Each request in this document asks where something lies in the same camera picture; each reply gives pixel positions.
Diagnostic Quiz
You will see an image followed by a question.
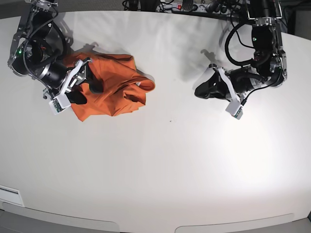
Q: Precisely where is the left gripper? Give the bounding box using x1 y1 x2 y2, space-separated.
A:
194 64 241 102

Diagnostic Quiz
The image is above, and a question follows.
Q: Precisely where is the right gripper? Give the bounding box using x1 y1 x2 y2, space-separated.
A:
42 57 104 105

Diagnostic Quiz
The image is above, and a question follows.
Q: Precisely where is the orange T-shirt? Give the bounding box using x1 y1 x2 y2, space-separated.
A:
63 52 156 122

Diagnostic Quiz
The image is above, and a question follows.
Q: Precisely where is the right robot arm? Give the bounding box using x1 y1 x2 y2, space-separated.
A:
8 0 104 112

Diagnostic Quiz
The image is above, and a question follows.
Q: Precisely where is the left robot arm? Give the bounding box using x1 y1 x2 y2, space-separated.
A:
206 0 287 105

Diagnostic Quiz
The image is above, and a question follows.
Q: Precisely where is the white power strip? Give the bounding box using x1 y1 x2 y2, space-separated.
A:
155 2 234 14

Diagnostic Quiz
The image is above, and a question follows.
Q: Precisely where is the white label on table edge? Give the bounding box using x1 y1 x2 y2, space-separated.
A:
0 185 25 207

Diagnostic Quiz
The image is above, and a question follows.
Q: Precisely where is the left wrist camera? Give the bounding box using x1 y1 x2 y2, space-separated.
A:
225 100 243 120

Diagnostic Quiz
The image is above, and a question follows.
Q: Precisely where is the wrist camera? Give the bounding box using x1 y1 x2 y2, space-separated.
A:
225 100 243 120
49 95 71 115

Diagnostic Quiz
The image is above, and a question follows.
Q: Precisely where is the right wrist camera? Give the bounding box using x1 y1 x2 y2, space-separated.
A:
49 95 71 115

